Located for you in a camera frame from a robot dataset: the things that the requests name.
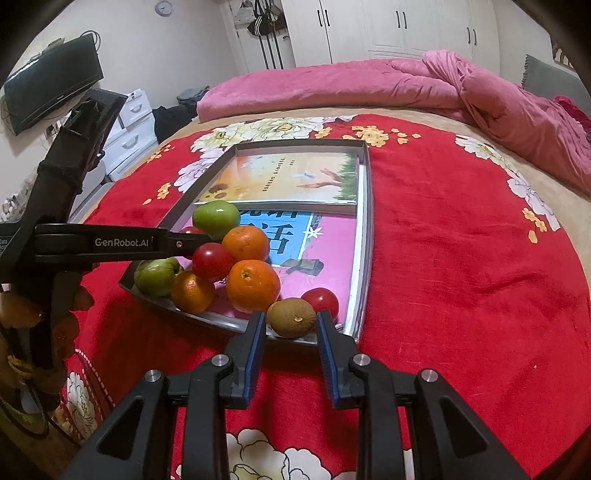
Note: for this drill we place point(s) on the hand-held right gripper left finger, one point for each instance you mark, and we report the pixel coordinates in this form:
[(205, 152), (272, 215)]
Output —
[(253, 367)]

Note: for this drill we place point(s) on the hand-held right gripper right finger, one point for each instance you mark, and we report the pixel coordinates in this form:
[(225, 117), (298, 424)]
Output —
[(328, 367)]

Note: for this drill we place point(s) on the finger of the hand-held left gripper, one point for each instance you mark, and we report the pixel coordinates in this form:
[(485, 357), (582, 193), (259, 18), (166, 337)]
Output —
[(182, 242)]

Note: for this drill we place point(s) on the red cherry tomato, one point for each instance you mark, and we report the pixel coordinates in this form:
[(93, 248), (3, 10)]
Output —
[(211, 262), (324, 299), (190, 230)]

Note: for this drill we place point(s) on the large green jujube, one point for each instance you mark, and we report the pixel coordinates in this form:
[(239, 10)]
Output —
[(154, 277), (216, 219)]

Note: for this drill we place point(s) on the mandarin orange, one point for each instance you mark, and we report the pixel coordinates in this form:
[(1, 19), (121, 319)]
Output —
[(247, 242), (253, 286), (191, 293)]

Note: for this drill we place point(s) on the small brown-green jujube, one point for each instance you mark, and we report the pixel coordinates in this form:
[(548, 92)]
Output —
[(291, 317)]

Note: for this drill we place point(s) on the grey cardboard box tray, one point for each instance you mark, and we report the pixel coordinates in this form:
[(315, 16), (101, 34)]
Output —
[(367, 230)]

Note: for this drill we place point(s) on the person's left hand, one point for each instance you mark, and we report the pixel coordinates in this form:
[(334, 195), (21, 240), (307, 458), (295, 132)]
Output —
[(83, 299)]

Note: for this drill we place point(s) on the yellow picture book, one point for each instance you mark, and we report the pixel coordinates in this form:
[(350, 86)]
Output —
[(277, 177)]

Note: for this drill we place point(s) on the pink workbook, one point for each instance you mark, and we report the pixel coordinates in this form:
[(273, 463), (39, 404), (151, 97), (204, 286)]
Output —
[(323, 249)]

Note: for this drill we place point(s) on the white drawer chest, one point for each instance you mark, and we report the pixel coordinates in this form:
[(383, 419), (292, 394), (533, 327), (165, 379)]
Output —
[(129, 134)]

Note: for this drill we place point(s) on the pile of dark clothes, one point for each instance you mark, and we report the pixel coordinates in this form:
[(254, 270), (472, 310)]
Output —
[(191, 96)]

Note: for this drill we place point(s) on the red floral blanket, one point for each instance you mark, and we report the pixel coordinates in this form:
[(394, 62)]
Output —
[(461, 277)]

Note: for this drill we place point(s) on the black television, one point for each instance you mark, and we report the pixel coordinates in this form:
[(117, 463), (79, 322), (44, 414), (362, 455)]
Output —
[(51, 81)]

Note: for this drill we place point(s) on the pink duvet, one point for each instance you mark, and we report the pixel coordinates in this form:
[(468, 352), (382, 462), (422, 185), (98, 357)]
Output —
[(346, 83)]

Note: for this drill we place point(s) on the white wardrobe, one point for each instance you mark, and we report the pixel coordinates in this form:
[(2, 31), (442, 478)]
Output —
[(392, 27)]

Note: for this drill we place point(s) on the red garment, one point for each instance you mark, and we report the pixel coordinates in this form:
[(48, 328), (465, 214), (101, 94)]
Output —
[(575, 110)]

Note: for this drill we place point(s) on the round wall clock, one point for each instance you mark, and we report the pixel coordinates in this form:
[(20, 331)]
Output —
[(162, 7)]

